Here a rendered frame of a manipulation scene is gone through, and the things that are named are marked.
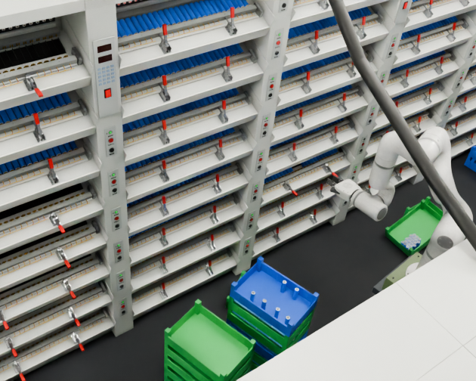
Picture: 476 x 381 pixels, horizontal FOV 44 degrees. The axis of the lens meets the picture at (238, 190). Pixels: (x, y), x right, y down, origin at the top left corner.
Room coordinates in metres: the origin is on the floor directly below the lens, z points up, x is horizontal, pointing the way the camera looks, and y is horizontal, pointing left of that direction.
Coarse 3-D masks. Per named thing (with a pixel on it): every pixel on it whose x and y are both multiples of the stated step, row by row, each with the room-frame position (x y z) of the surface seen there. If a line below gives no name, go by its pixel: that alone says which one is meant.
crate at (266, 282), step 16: (256, 272) 1.62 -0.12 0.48; (272, 272) 1.61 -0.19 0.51; (240, 288) 1.53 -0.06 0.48; (256, 288) 1.54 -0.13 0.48; (272, 288) 1.55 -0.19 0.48; (288, 288) 1.56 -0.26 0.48; (256, 304) 1.46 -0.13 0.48; (272, 304) 1.47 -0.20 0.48; (288, 304) 1.48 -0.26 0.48; (304, 304) 1.49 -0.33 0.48; (272, 320) 1.37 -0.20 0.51; (288, 336) 1.32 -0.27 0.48
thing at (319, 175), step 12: (348, 156) 2.45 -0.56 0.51; (300, 168) 2.31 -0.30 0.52; (336, 168) 2.38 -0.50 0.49; (276, 180) 2.20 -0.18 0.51; (300, 180) 2.24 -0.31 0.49; (312, 180) 2.26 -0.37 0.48; (264, 192) 2.11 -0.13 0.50; (276, 192) 2.13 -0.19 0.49; (288, 192) 2.15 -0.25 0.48; (264, 204) 2.07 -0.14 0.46
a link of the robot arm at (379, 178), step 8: (376, 168) 1.95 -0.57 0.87; (384, 168) 1.94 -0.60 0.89; (392, 168) 1.95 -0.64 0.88; (376, 176) 1.94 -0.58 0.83; (384, 176) 1.94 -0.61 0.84; (376, 184) 1.94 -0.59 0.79; (384, 184) 1.94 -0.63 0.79; (392, 184) 1.99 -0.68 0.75; (384, 192) 2.02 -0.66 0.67; (392, 192) 2.00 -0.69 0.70; (384, 200) 1.99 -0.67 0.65
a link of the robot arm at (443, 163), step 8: (432, 128) 1.98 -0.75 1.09; (440, 128) 1.98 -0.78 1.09; (424, 136) 1.92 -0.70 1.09; (432, 136) 1.91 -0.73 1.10; (440, 136) 1.92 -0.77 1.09; (448, 136) 1.96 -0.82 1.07; (440, 144) 1.89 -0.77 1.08; (448, 144) 1.94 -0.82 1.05; (440, 152) 1.90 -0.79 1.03; (448, 152) 1.92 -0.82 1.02; (440, 160) 1.89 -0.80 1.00; (448, 160) 1.89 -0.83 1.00; (440, 168) 1.87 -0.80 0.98; (448, 168) 1.87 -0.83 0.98; (440, 176) 1.84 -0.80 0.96; (448, 176) 1.84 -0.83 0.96; (448, 184) 1.83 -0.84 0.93; (432, 192) 1.83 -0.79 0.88; (456, 192) 1.84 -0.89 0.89; (464, 208) 1.84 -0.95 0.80; (472, 216) 1.85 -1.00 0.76
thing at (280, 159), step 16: (320, 128) 2.37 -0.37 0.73; (336, 128) 2.35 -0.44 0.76; (352, 128) 2.46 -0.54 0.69; (288, 144) 2.21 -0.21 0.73; (304, 144) 2.27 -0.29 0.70; (320, 144) 2.30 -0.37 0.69; (336, 144) 2.33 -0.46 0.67; (272, 160) 2.12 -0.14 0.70; (288, 160) 2.15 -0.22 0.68; (304, 160) 2.21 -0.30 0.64
